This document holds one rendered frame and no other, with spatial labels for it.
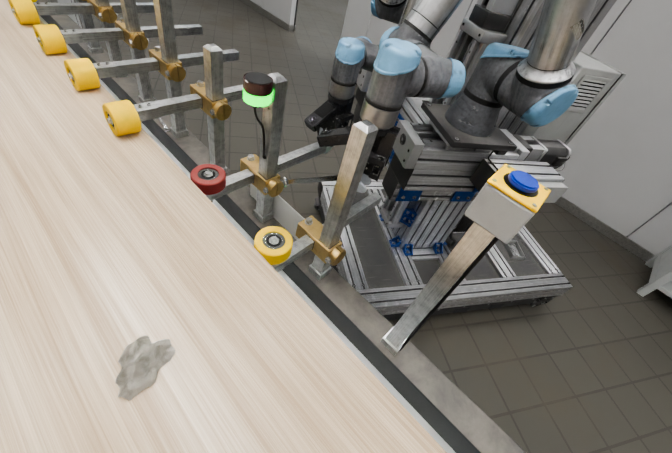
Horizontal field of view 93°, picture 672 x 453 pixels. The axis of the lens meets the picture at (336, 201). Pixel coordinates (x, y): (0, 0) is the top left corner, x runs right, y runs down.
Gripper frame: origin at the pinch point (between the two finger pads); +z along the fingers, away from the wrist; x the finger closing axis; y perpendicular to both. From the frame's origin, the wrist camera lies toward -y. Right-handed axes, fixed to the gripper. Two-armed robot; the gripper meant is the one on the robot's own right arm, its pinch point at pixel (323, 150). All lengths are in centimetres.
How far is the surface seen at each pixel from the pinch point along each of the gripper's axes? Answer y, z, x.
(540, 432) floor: 34, 83, -123
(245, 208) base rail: -29.6, 12.1, 1.6
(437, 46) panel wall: 236, 19, 80
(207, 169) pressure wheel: -40.8, -8.5, 1.7
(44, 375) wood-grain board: -80, -9, -25
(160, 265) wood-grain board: -61, -8, -17
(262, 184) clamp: -29.4, -3.2, -5.3
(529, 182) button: -27, -41, -56
